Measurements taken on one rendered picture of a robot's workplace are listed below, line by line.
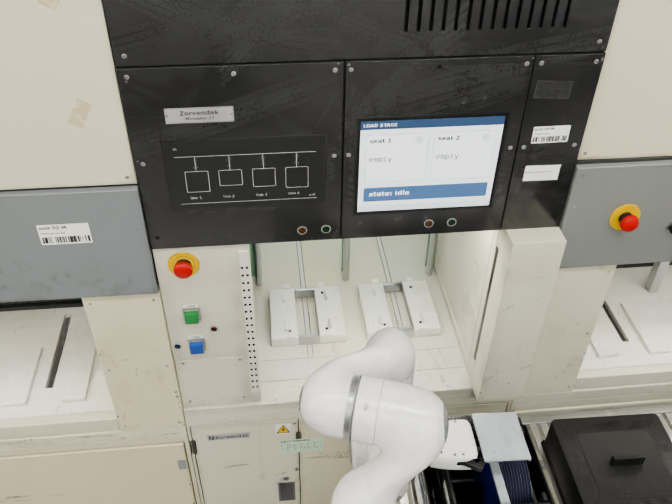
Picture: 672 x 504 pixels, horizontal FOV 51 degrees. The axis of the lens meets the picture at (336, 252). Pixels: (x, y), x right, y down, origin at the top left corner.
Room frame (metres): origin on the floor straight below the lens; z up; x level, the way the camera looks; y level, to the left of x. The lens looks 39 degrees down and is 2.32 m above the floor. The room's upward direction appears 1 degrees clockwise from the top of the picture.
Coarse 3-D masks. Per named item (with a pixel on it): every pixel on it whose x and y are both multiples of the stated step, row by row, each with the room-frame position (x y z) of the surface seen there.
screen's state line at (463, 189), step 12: (372, 192) 1.18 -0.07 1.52; (384, 192) 1.18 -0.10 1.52; (396, 192) 1.18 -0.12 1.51; (408, 192) 1.19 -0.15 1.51; (420, 192) 1.19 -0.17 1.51; (432, 192) 1.19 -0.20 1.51; (444, 192) 1.19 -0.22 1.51; (456, 192) 1.20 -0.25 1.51; (468, 192) 1.20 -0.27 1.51; (480, 192) 1.20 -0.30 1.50
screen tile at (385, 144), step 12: (372, 144) 1.18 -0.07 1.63; (384, 144) 1.18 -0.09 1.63; (396, 144) 1.18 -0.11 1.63; (408, 144) 1.18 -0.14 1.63; (420, 156) 1.19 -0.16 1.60; (372, 168) 1.18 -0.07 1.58; (384, 168) 1.18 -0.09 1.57; (396, 168) 1.18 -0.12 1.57; (408, 168) 1.18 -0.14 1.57; (420, 168) 1.19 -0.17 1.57; (372, 180) 1.18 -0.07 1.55; (384, 180) 1.18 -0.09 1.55; (396, 180) 1.18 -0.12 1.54; (408, 180) 1.18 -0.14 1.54
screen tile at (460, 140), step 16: (448, 144) 1.19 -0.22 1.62; (464, 144) 1.20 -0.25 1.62; (480, 144) 1.20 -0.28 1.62; (432, 160) 1.19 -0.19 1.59; (464, 160) 1.20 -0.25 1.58; (480, 160) 1.20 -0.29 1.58; (432, 176) 1.19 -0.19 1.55; (448, 176) 1.19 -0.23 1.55; (464, 176) 1.20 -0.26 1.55; (480, 176) 1.20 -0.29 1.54
